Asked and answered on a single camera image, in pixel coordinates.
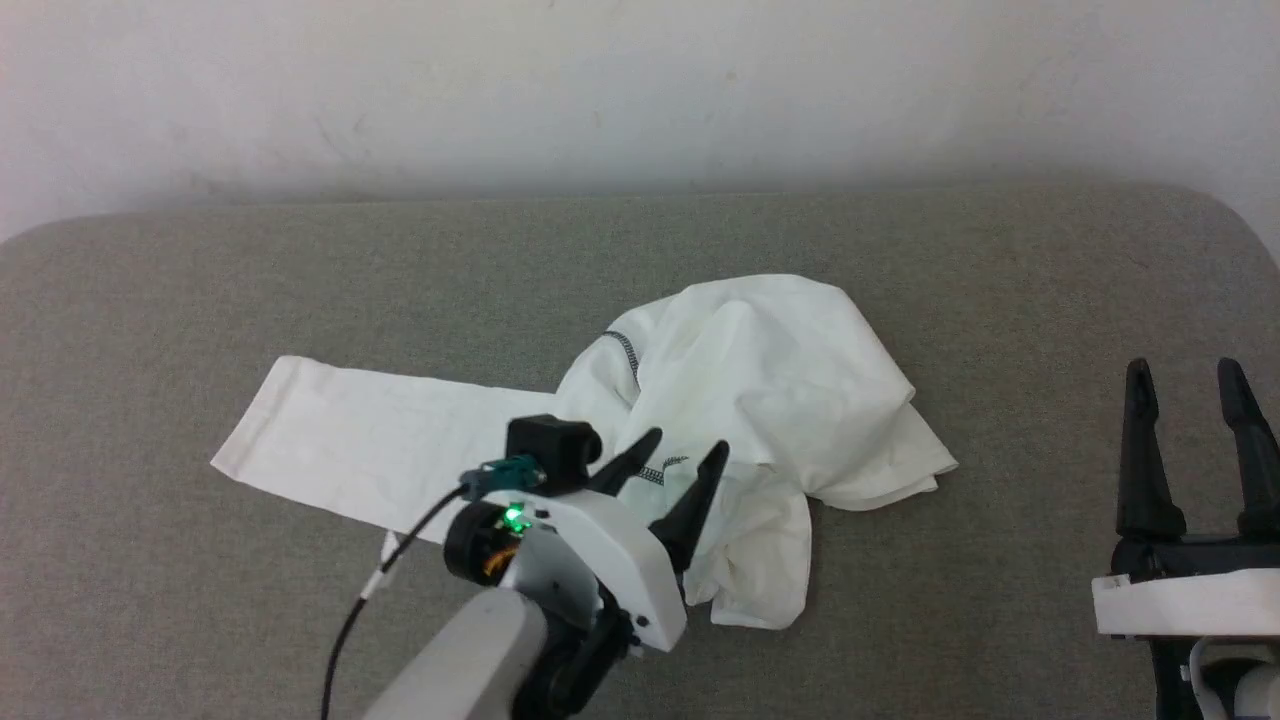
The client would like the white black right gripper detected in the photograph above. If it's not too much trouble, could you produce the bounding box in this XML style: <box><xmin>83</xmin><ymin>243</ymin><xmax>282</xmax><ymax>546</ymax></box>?
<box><xmin>1092</xmin><ymin>357</ymin><xmax>1280</xmax><ymax>639</ymax></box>

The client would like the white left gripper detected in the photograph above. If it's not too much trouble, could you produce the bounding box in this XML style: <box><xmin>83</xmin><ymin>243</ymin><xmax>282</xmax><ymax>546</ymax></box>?
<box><xmin>443</xmin><ymin>427</ymin><xmax>731</xmax><ymax>654</ymax></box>

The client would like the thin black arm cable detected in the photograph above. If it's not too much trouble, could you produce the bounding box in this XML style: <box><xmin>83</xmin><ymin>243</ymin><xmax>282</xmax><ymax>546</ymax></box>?
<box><xmin>320</xmin><ymin>455</ymin><xmax>547</xmax><ymax>720</ymax></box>

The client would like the white long-sleeve garment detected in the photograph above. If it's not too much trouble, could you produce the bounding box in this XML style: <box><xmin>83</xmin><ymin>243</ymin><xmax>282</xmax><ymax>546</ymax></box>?
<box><xmin>210</xmin><ymin>273</ymin><xmax>959</xmax><ymax>631</ymax></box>

